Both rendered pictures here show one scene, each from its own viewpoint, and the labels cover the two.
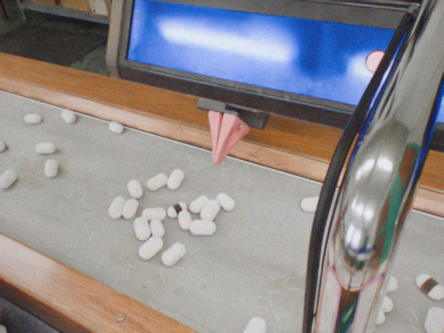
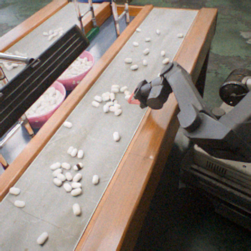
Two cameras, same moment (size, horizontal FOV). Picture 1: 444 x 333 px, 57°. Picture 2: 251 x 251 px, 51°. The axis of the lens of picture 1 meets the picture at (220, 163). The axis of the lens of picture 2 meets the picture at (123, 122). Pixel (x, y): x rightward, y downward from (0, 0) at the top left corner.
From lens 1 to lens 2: 0.91 m
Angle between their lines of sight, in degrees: 60
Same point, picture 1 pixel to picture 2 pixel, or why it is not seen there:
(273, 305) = (77, 129)
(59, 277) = (86, 83)
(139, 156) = not seen: hidden behind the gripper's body
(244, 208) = (117, 119)
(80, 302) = (78, 88)
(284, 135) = (154, 122)
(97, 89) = (182, 61)
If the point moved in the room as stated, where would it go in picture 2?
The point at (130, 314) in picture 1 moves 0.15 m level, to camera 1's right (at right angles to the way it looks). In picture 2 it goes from (73, 98) to (75, 122)
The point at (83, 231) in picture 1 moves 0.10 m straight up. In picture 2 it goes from (107, 84) to (103, 65)
